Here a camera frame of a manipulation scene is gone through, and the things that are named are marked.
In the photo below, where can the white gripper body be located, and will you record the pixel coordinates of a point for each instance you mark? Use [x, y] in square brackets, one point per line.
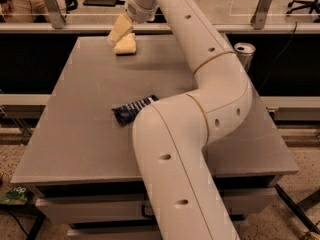
[139, 12]

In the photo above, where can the grey cabinet with drawers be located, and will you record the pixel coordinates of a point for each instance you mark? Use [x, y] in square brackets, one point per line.
[81, 163]

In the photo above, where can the black drawer handle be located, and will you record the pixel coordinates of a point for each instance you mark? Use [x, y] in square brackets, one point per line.
[145, 214]

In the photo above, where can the seated person in background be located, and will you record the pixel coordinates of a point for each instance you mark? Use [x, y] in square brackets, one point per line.
[23, 11]

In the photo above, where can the metal railing with posts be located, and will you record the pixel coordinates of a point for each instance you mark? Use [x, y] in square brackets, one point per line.
[224, 14]

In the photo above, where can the yellow sponge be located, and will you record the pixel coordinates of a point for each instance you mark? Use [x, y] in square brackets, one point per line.
[127, 45]

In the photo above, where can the silver blue redbull can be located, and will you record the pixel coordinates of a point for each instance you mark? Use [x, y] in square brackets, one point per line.
[245, 53]

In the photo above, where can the green chip bag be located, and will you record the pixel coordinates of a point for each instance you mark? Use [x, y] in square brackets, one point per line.
[15, 196]

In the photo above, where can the dark blue snack packet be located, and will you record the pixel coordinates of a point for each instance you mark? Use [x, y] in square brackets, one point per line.
[127, 113]

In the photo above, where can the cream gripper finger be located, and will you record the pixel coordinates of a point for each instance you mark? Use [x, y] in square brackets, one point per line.
[121, 28]

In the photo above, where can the black office chair right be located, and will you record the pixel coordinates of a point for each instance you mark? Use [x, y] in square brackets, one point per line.
[296, 5]

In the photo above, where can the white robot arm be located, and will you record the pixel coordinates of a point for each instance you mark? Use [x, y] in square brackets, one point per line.
[169, 135]

